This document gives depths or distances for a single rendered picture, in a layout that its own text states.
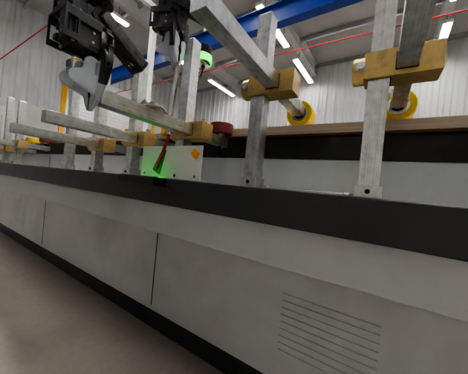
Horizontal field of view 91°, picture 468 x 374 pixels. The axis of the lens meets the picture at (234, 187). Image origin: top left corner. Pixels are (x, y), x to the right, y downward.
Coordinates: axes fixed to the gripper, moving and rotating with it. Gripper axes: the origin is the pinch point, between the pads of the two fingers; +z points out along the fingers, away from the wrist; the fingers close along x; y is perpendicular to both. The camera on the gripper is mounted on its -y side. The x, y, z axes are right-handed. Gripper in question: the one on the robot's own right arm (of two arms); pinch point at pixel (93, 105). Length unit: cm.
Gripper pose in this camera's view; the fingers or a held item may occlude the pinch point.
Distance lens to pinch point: 54.2
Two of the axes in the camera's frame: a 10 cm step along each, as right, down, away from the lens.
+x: 8.4, 0.9, -5.3
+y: -5.3, -0.5, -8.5
